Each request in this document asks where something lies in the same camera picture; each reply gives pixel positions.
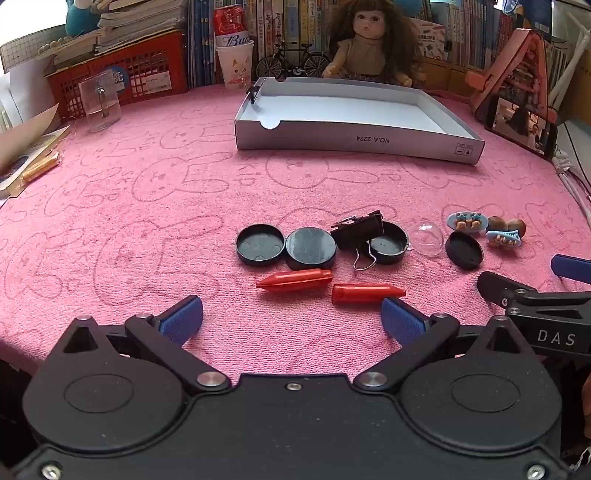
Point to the brown wooden box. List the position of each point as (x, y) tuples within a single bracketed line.
[(445, 74)]

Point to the gold tube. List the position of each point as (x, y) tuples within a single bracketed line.
[(41, 166)]

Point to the red crayon-shaped cap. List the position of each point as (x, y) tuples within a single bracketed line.
[(367, 293), (295, 280)]

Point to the stack of flat books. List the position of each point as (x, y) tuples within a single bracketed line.
[(138, 18)]

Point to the pink rabbit-print blanket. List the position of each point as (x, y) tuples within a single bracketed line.
[(138, 207)]

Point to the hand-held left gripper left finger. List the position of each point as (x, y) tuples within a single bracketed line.
[(182, 319)]

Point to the red beverage can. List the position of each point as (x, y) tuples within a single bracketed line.
[(231, 25)]

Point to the white cardboard box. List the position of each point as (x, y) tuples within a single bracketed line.
[(351, 108)]

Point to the small black round lid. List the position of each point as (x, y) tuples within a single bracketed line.
[(464, 249)]

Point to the clear glass mug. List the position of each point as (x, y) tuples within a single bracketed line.
[(99, 104)]

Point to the open paper booklet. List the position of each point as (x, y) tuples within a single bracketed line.
[(23, 138)]

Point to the white cat-print paper cup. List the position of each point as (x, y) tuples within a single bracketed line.
[(235, 64)]

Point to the black miniature bicycle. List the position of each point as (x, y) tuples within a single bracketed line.
[(291, 62)]

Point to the large black binder clip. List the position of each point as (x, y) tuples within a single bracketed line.
[(358, 230)]

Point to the blue white plush toy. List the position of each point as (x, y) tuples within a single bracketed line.
[(78, 14)]

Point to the brown-haired doll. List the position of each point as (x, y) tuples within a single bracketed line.
[(364, 41)]

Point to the clear plastic dome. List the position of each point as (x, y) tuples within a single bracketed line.
[(427, 237)]

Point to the small black binder clip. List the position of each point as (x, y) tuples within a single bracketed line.
[(253, 93)]

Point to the black smartphone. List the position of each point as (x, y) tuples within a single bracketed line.
[(519, 124)]

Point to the pink wooden phone stand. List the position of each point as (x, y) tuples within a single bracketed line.
[(517, 69)]

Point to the brown hazelnut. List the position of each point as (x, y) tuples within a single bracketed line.
[(496, 223), (517, 226)]

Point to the white pipe stand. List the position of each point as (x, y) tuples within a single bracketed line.
[(572, 55)]

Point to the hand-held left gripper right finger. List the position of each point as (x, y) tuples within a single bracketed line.
[(401, 323)]

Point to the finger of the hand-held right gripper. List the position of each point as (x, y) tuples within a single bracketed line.
[(570, 266), (494, 286)]

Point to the blue bear hair clip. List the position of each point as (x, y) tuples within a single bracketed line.
[(466, 221), (503, 239)]

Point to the large red plastic crate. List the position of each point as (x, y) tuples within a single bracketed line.
[(138, 64)]

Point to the white printed carton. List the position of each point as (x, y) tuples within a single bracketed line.
[(427, 39)]

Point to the row of upright books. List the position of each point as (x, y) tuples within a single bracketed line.
[(286, 23)]

